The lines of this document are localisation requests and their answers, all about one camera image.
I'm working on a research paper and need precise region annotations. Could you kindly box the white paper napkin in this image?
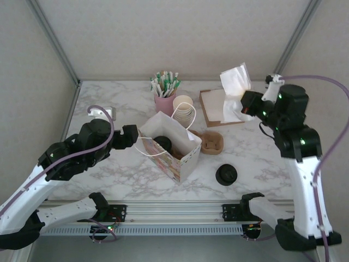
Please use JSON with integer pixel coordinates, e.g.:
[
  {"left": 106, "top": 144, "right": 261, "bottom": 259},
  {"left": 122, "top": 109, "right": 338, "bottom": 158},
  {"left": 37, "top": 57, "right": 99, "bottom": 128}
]
[{"left": 220, "top": 62, "right": 258, "bottom": 123}]

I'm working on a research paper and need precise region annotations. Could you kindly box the white patterned paper bag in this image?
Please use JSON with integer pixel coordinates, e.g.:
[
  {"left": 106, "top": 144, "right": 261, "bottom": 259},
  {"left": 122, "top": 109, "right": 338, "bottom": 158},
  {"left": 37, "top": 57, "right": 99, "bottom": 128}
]
[{"left": 134, "top": 102, "right": 203, "bottom": 186}]

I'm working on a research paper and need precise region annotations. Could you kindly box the brown cardboard cup carrier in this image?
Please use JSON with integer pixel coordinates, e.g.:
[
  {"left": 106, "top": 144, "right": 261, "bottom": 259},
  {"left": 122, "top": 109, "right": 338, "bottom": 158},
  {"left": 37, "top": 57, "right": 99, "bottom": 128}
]
[{"left": 169, "top": 144, "right": 186, "bottom": 159}]

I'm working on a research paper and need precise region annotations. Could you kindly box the stack of white napkins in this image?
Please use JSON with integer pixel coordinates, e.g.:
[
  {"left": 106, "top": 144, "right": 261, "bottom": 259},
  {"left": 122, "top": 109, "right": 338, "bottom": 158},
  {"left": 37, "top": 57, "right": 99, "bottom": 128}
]
[{"left": 203, "top": 91, "right": 227, "bottom": 121}]

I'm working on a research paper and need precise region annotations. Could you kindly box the brown napkin tray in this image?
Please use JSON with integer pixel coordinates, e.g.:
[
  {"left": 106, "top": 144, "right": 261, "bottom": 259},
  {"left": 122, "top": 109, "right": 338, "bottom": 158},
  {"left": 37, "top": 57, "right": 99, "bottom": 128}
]
[{"left": 199, "top": 89, "right": 246, "bottom": 128}]

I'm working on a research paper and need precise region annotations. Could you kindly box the pink straw holder cup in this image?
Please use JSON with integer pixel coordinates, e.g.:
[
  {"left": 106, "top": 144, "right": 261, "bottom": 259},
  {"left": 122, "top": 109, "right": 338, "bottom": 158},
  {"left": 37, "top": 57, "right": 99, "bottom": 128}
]
[{"left": 154, "top": 92, "right": 177, "bottom": 112}]

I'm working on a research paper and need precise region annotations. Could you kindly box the stack of cardboard cup carriers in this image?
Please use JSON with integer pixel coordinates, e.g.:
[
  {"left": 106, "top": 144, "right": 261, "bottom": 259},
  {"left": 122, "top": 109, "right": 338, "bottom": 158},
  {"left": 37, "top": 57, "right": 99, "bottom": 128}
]
[{"left": 189, "top": 129, "right": 224, "bottom": 157}]

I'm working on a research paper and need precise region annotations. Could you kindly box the stack of white paper cups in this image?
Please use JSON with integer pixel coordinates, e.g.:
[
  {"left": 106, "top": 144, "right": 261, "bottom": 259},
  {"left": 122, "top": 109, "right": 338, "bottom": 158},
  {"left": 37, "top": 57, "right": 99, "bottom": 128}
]
[{"left": 172, "top": 94, "right": 196, "bottom": 128}]

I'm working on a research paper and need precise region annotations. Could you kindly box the black cup lid right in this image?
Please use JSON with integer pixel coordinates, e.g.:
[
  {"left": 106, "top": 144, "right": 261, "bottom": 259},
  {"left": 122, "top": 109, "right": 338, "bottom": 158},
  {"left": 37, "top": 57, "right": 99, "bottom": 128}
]
[{"left": 214, "top": 163, "right": 238, "bottom": 187}]

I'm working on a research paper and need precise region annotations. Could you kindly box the black mounting plate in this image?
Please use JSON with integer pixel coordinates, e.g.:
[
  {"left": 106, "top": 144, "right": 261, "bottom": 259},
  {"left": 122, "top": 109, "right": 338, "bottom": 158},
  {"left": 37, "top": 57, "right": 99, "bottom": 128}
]
[
  {"left": 105, "top": 204, "right": 128, "bottom": 223},
  {"left": 222, "top": 203, "right": 243, "bottom": 223}
]

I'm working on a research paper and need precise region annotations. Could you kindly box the long purple cable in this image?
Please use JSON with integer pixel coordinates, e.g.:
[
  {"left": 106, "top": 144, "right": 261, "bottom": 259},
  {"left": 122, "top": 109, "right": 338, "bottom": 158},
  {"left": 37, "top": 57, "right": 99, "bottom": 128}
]
[
  {"left": 0, "top": 105, "right": 115, "bottom": 216},
  {"left": 280, "top": 75, "right": 349, "bottom": 262}
]

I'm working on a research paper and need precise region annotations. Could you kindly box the aluminium frame post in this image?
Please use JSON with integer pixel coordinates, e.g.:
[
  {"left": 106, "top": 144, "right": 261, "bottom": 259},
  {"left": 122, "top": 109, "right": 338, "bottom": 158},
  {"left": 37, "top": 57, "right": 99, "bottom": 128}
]
[
  {"left": 274, "top": 0, "right": 322, "bottom": 80},
  {"left": 26, "top": 0, "right": 82, "bottom": 87}
]

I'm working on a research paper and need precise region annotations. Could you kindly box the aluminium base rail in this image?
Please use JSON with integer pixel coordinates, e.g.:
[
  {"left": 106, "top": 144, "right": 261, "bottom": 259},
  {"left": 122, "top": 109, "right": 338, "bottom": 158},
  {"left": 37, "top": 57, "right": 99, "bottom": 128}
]
[{"left": 38, "top": 200, "right": 297, "bottom": 226}]

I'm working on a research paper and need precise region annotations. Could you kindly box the grey slotted cable duct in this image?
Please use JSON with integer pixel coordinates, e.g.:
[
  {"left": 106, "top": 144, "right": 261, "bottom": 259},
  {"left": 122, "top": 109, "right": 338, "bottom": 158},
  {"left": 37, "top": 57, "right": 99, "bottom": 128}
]
[{"left": 40, "top": 225, "right": 243, "bottom": 235}]

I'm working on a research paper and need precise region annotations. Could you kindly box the short purple cable loop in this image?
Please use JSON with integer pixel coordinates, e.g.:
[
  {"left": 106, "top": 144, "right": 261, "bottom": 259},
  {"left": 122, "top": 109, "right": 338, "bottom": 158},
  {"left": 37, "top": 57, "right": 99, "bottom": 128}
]
[
  {"left": 242, "top": 231, "right": 276, "bottom": 242},
  {"left": 91, "top": 222, "right": 121, "bottom": 244}
]

